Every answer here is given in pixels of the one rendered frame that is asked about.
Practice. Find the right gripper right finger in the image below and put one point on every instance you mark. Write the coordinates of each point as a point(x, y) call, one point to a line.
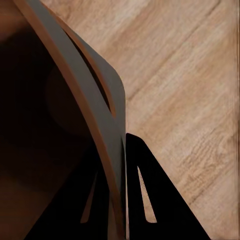
point(175, 220)

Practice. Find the trash can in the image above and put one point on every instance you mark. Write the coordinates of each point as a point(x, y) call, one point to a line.
point(57, 96)

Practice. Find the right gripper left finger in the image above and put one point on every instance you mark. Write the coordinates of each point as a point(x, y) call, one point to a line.
point(61, 218)

